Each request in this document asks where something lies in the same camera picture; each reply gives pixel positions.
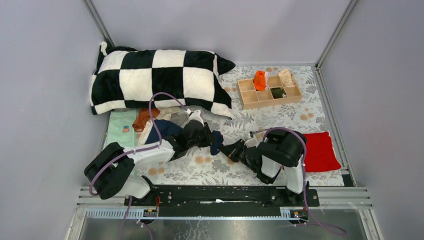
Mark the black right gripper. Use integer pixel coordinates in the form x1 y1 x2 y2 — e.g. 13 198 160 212
218 138 259 173

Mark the navy underwear orange trim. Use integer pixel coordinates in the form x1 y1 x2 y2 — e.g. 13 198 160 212
210 130 224 156

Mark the wooden compartment organizer box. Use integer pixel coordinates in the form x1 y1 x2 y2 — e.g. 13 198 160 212
236 74 303 110

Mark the orange underwear white trim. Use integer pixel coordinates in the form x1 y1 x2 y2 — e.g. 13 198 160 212
252 70 269 91

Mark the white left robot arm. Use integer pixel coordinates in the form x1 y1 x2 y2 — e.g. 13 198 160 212
83 120 223 206

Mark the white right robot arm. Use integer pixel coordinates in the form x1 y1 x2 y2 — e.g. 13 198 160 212
219 127 307 206

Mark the grey garment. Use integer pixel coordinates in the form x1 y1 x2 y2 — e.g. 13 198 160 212
169 112 189 128

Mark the plain navy garment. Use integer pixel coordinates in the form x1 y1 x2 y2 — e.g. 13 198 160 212
144 119 183 144

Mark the cream beige garment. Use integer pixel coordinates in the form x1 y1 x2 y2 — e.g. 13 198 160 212
136 106 184 146

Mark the rust brown garment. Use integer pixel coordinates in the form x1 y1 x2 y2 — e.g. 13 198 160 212
132 108 160 132

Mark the rolled dark green garment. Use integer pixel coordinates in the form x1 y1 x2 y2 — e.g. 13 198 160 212
270 87 287 99

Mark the red folded cloth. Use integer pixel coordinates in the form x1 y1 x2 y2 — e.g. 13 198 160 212
304 131 342 173

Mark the mint green printed cloth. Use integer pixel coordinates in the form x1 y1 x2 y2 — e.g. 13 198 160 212
105 109 137 147

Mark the rolled beige garment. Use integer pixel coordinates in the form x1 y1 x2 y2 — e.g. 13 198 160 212
278 68 295 88

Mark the black white checkered pillow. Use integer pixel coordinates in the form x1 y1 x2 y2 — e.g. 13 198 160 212
89 42 236 118

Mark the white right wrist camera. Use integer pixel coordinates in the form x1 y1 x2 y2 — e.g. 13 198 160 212
244 137 260 148

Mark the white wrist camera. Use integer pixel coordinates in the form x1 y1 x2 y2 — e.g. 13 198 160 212
188 109 204 126
244 137 260 148

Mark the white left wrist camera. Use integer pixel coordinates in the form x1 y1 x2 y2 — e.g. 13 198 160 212
188 109 204 126

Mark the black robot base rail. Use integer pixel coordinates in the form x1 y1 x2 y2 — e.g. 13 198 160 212
124 178 320 213

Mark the perforated metal cable tray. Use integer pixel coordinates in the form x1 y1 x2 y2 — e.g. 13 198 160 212
86 207 310 220

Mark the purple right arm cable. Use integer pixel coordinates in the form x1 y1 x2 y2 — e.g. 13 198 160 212
250 127 349 238

